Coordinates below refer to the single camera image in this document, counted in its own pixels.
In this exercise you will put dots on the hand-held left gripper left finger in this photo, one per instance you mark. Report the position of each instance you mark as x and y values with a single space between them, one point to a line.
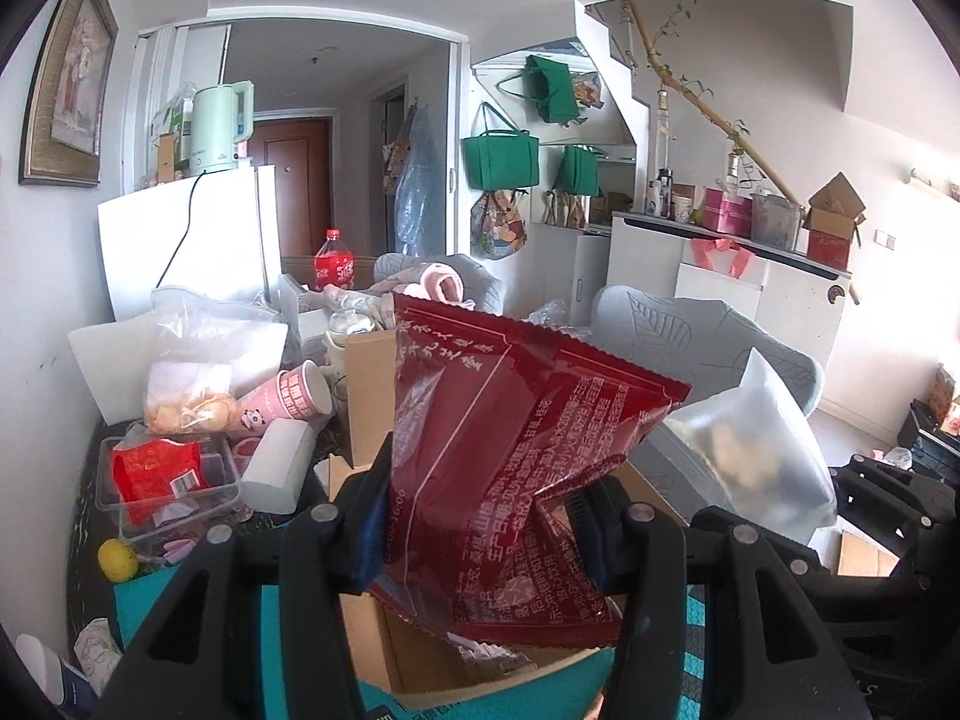
369 540

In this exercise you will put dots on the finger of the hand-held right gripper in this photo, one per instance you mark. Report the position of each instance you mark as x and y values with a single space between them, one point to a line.
885 487

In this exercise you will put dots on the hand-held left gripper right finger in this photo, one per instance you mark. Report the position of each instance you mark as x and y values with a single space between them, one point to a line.
600 540

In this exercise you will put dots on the clear zip bag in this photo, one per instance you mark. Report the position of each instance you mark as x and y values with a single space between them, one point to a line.
750 450

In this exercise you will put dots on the brown cardboard box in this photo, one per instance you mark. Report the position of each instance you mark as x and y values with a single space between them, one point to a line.
367 390

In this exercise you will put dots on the dark red snack packet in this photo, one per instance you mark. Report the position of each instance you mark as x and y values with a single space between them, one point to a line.
487 427

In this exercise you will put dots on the clear plastic bag of snacks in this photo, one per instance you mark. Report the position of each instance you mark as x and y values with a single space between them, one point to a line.
202 360

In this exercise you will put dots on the black floor box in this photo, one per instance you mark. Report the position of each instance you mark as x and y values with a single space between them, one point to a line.
930 439

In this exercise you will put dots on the flat cardboard piece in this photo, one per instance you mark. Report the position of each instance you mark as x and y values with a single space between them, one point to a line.
866 553

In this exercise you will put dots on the white tissue pack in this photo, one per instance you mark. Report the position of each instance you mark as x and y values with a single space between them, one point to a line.
277 469

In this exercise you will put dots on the pink paper cup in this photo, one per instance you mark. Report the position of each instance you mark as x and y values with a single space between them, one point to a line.
289 401

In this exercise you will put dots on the clear plastic container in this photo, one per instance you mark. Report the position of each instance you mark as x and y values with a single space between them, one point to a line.
169 484

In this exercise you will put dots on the white cabinet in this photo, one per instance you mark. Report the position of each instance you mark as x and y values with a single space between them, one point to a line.
750 315

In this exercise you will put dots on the small yellow ball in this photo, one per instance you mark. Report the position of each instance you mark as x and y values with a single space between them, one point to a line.
118 560

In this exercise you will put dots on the red carton box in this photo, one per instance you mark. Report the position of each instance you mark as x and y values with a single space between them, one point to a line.
832 229

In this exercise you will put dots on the pink plush slippers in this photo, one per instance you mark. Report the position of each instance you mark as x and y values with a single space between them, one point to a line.
439 281

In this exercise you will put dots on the cola bottle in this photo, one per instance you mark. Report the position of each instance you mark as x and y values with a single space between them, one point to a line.
334 266

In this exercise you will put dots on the pink ribbon bag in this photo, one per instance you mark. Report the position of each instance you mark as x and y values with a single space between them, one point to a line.
724 255

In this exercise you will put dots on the dark patterned tablecloth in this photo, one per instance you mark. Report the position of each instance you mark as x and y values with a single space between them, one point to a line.
86 510

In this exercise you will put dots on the grey metal pot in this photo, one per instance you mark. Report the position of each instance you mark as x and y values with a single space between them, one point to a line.
775 221

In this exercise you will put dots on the white foam board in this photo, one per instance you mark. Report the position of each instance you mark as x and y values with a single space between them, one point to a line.
112 367

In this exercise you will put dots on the pink round tin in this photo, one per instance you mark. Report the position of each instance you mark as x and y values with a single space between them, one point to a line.
727 211

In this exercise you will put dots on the patterned hanging bag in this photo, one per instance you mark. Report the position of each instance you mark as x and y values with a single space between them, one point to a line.
499 229

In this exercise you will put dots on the white fridge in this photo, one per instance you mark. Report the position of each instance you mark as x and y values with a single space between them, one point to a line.
217 240

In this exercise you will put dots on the white slipper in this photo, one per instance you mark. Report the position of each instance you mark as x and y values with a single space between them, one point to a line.
45 667

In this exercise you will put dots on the hanging clear plastic cover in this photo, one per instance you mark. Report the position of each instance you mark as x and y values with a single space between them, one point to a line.
414 180

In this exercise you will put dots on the brown wooden door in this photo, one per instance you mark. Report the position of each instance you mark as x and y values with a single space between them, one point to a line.
296 180

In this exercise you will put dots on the tall glass bottle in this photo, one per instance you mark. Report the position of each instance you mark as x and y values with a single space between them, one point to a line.
663 150

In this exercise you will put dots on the large green tote bag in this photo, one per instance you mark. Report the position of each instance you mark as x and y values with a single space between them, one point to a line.
500 157

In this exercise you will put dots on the bamboo pole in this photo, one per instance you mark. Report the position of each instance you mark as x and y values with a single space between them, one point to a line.
705 101

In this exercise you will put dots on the pale green kettle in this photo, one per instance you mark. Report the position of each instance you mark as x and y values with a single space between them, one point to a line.
219 124

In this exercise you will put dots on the small green tote bag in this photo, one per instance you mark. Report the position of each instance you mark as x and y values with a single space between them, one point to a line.
553 86

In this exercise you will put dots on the framed picture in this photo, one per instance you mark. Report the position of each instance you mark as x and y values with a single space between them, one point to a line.
75 75

